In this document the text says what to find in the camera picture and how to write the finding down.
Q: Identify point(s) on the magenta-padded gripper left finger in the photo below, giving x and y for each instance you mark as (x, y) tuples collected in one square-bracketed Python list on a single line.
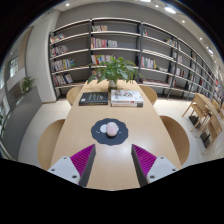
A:
[(65, 166)]

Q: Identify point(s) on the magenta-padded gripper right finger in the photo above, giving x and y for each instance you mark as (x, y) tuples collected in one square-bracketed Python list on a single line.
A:
[(160, 166)]

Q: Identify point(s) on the pale pink computer mouse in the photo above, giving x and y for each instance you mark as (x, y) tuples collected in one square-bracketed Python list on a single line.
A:
[(112, 129)]

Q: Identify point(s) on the black cartoon-face mouse pad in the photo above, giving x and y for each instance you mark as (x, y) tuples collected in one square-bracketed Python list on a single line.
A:
[(100, 138)]

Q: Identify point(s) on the round-back wooden chair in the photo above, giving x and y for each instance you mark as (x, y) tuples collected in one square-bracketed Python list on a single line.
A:
[(74, 95), (50, 143), (149, 93), (176, 136)]

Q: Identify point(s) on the white book red-lettered spine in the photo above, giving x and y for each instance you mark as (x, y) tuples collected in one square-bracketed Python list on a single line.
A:
[(126, 105)]

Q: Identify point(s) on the black hardcover book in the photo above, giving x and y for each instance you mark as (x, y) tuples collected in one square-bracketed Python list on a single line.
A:
[(93, 98)]

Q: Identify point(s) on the white illustrated-cover book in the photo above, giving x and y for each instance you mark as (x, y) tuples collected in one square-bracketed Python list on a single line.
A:
[(126, 96)]

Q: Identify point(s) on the leafy background potted plant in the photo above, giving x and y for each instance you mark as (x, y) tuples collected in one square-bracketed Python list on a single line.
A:
[(27, 83)]

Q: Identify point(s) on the green potted plant white pot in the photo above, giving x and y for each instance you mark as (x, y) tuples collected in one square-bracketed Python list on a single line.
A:
[(115, 70)]

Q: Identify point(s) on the grey bookshelf unit with books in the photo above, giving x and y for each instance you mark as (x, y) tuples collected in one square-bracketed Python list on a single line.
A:
[(73, 43)]

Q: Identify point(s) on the group of ceiling lights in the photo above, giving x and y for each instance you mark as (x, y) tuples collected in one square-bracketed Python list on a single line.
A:
[(170, 10)]

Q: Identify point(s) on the group of wooden frame chairs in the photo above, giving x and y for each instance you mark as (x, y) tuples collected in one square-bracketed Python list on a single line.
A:
[(200, 103)]

